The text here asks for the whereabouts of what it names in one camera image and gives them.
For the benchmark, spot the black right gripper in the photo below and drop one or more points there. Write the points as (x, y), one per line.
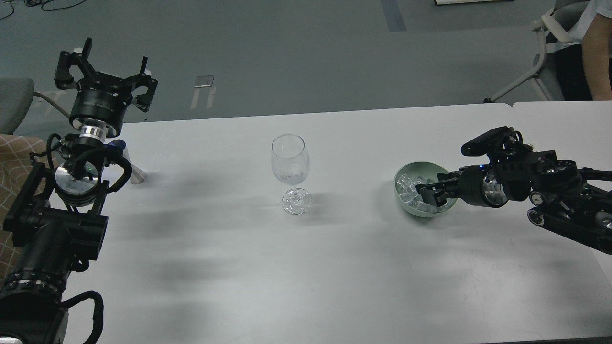
(476, 185)

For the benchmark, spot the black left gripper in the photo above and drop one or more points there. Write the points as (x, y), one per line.
(94, 101)

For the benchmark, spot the green bowl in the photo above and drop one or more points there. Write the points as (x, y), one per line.
(426, 170)

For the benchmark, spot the steel cocktail jigger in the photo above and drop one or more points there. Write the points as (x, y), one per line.
(138, 176)

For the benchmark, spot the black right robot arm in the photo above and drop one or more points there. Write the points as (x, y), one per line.
(563, 200)

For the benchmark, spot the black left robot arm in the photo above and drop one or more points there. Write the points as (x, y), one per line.
(56, 218)

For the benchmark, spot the pile of ice cubes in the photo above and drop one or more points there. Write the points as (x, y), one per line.
(407, 192)

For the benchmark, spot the clear wine glass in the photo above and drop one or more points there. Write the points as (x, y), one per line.
(291, 165)

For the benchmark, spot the grey chair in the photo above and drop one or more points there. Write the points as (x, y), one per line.
(16, 97)

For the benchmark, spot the silver floor plate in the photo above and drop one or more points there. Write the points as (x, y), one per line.
(203, 81)

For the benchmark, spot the beige checked cushion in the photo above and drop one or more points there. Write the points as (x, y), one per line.
(15, 167)

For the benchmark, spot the seated person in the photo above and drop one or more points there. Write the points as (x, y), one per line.
(584, 65)

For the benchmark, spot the white office chair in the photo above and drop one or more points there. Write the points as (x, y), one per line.
(550, 28)

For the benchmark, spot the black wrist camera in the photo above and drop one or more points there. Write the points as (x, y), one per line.
(485, 143)

